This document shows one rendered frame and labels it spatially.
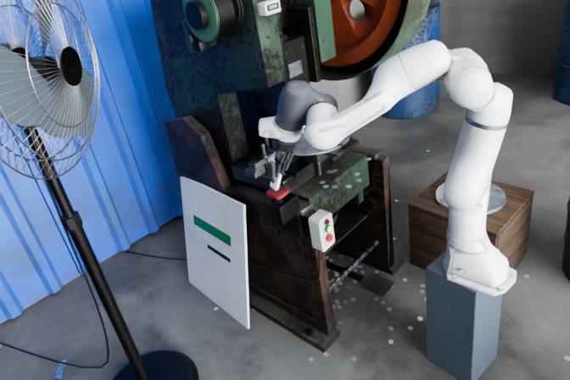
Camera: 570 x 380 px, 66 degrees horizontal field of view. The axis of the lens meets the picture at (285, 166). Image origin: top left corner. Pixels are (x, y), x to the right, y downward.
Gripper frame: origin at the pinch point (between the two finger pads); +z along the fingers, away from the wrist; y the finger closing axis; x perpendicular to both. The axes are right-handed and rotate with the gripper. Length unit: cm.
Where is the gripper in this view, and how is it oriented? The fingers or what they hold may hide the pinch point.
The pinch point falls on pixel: (276, 181)
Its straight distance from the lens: 146.6
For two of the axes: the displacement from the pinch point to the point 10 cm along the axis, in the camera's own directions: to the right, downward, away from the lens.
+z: -1.7, 7.1, 6.9
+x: -7.3, -5.6, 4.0
